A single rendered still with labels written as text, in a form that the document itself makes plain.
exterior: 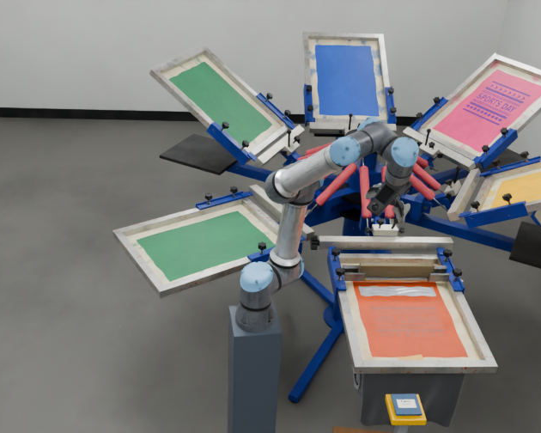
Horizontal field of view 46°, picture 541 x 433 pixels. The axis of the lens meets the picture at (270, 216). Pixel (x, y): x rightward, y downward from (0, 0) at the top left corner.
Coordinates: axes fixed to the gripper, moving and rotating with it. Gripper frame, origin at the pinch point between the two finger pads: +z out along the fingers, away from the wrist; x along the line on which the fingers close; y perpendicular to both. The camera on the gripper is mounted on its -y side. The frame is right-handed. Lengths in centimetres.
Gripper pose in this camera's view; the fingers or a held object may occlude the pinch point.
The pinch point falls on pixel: (382, 212)
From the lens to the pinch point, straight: 211.9
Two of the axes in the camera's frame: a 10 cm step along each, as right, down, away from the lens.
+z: 0.0, 4.8, 8.8
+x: -7.4, -5.9, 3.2
